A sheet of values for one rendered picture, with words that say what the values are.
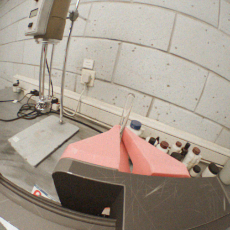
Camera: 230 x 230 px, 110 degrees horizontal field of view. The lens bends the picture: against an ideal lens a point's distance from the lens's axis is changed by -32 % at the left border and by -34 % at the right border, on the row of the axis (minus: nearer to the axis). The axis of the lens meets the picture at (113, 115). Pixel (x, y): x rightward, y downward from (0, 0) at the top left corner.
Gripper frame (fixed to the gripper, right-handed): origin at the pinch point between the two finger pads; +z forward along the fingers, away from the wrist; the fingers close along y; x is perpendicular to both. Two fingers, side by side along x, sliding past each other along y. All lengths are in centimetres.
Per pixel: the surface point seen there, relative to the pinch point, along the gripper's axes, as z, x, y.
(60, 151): 21.0, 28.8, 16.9
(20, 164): 8.2, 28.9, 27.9
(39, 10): 19.1, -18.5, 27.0
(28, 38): 75, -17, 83
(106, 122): 47, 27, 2
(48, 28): 23.0, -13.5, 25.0
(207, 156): 30, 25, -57
